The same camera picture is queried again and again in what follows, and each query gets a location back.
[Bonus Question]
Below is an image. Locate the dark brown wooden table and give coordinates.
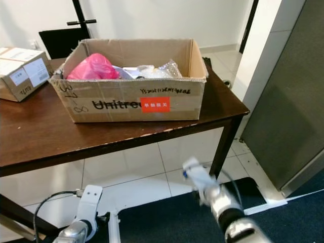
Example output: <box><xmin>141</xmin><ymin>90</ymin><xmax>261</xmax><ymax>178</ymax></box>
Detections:
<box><xmin>0</xmin><ymin>57</ymin><xmax>250</xmax><ymax>238</ymax></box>

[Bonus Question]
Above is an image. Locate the small labelled cardboard box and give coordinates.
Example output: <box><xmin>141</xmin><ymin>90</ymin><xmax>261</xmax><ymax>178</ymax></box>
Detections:
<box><xmin>0</xmin><ymin>47</ymin><xmax>54</xmax><ymax>103</ymax></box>

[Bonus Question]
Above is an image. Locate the black flat panel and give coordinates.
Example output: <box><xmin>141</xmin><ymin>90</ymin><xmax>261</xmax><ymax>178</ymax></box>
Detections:
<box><xmin>38</xmin><ymin>28</ymin><xmax>88</xmax><ymax>60</ymax></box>

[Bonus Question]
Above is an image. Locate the pink plastic bag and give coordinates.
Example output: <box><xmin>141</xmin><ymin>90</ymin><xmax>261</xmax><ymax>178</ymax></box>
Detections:
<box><xmin>66</xmin><ymin>53</ymin><xmax>121</xmax><ymax>80</ymax></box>

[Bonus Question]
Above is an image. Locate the large open cardboard box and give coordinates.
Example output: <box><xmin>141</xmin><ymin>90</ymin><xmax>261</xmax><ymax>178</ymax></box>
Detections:
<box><xmin>49</xmin><ymin>38</ymin><xmax>209</xmax><ymax>124</ymax></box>

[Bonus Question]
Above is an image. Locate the black T-shaped stand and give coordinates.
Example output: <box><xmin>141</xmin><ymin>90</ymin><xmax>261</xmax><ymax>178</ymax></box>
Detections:
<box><xmin>67</xmin><ymin>0</ymin><xmax>97</xmax><ymax>41</ymax></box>

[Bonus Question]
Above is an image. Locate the white crumpled paper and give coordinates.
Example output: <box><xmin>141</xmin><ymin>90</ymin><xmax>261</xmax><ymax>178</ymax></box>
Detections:
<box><xmin>112</xmin><ymin>64</ymin><xmax>156</xmax><ymax>79</ymax></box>

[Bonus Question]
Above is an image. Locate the clear crumpled plastic wrap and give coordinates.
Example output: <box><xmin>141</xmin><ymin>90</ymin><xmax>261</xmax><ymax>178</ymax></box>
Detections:
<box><xmin>154</xmin><ymin>59</ymin><xmax>183</xmax><ymax>79</ymax></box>

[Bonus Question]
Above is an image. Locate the black floor mat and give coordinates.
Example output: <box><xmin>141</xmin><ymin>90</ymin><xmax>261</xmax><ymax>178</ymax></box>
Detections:
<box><xmin>76</xmin><ymin>170</ymin><xmax>324</xmax><ymax>243</ymax></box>

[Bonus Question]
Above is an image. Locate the white tape strip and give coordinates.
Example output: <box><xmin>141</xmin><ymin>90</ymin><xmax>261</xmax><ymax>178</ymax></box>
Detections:
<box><xmin>256</xmin><ymin>188</ymin><xmax>324</xmax><ymax>216</ymax></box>

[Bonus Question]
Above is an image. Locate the grey cabinet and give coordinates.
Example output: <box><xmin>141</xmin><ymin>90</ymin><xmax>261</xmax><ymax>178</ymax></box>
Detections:
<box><xmin>240</xmin><ymin>0</ymin><xmax>324</xmax><ymax>198</ymax></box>

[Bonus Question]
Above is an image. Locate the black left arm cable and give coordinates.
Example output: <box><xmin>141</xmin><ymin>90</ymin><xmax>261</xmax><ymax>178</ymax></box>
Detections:
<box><xmin>33</xmin><ymin>190</ymin><xmax>84</xmax><ymax>243</ymax></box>

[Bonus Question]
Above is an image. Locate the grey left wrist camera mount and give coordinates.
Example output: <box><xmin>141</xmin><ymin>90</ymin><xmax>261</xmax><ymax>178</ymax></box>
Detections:
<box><xmin>78</xmin><ymin>185</ymin><xmax>103</xmax><ymax>226</ymax></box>

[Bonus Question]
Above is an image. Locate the dark door frame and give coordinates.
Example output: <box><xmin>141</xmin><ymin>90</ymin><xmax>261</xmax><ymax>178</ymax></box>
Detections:
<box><xmin>239</xmin><ymin>0</ymin><xmax>260</xmax><ymax>54</ymax></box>

